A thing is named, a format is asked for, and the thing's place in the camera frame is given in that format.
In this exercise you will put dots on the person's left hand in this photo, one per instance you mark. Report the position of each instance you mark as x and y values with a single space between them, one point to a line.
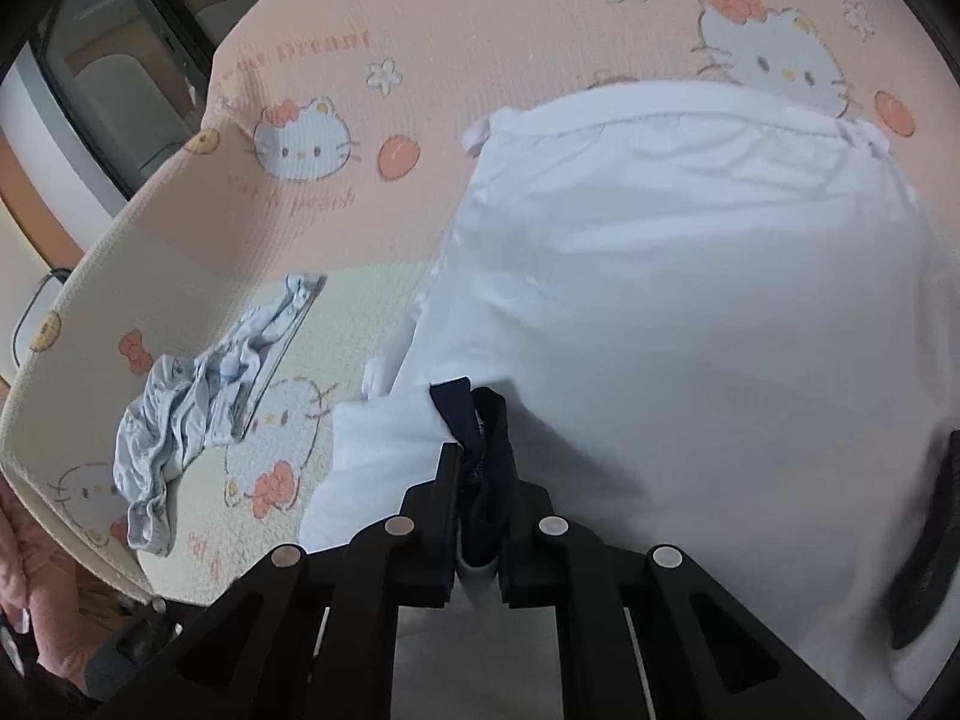
45 600

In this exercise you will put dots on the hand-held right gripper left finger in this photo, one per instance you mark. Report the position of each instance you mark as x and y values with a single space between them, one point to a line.
431 532

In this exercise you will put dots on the glass sliding door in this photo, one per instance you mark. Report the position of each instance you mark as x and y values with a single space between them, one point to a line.
135 37

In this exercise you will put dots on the light blue printed pajama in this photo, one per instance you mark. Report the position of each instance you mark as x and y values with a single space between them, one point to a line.
195 405

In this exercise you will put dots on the person's hair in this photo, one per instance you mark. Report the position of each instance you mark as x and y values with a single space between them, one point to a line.
112 600

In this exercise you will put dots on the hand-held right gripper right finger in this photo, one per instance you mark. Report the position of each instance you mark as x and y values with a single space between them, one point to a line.
525 540

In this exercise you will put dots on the white t-shirt with navy trim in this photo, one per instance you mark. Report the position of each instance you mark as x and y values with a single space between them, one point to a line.
675 277

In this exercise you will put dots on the pink cat printed blanket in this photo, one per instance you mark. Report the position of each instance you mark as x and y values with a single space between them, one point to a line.
450 30

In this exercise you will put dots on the oval vanity mirror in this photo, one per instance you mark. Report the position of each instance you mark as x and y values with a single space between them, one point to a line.
37 307

